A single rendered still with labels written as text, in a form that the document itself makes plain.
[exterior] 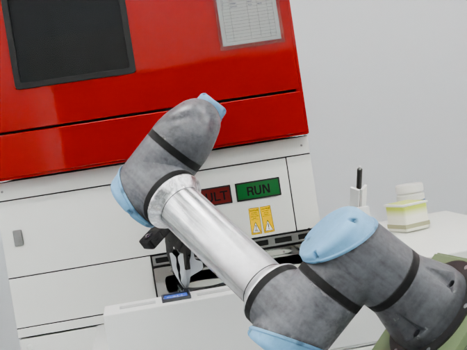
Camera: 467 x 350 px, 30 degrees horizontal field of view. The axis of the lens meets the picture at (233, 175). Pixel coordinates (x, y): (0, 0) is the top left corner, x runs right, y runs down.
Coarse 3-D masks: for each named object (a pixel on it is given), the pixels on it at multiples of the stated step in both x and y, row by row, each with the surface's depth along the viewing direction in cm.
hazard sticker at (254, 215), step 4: (248, 208) 227; (252, 208) 227; (256, 208) 227; (252, 212) 227; (256, 212) 227; (252, 216) 227; (256, 216) 227; (252, 220) 227; (256, 220) 227; (260, 220) 227; (252, 224) 227; (256, 224) 227; (260, 224) 227; (252, 228) 227; (256, 228) 227; (260, 228) 228; (252, 232) 227; (256, 232) 227; (260, 232) 228
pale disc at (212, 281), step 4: (204, 280) 219; (208, 280) 218; (212, 280) 218; (216, 280) 217; (220, 280) 216; (192, 284) 215; (196, 284) 215; (200, 284) 214; (204, 284) 213; (208, 284) 212; (212, 284) 211
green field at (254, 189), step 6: (270, 180) 227; (276, 180) 227; (240, 186) 226; (246, 186) 226; (252, 186) 227; (258, 186) 227; (264, 186) 227; (270, 186) 227; (276, 186) 227; (240, 192) 226; (246, 192) 226; (252, 192) 227; (258, 192) 227; (264, 192) 227; (270, 192) 227; (276, 192) 227; (240, 198) 226; (246, 198) 227
